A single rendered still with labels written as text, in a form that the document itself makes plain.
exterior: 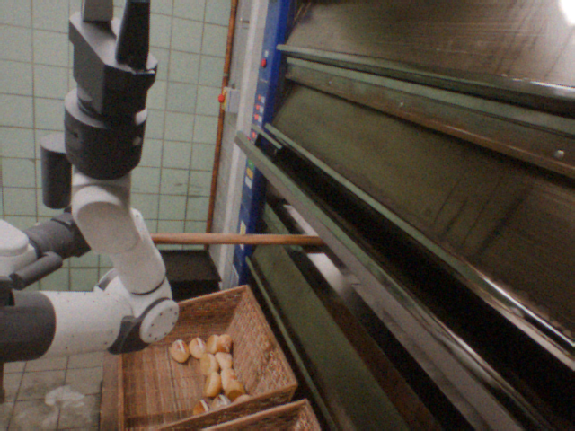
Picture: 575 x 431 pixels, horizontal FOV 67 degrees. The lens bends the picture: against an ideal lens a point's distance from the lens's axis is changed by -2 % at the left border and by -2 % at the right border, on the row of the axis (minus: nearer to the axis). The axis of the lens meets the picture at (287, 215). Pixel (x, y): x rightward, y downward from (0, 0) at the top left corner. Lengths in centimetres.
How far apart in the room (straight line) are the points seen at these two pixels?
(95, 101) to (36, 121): 197
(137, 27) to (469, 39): 53
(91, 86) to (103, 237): 20
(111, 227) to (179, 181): 195
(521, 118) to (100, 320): 65
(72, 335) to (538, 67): 71
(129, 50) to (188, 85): 196
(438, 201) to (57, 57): 198
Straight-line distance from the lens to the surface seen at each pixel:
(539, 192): 69
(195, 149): 249
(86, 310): 69
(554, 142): 66
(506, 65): 71
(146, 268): 71
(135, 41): 46
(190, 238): 123
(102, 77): 47
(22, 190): 258
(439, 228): 77
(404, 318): 63
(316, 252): 131
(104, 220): 58
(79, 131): 52
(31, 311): 63
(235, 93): 210
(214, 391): 159
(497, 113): 72
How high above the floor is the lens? 171
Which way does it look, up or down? 20 degrees down
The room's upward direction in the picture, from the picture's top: 10 degrees clockwise
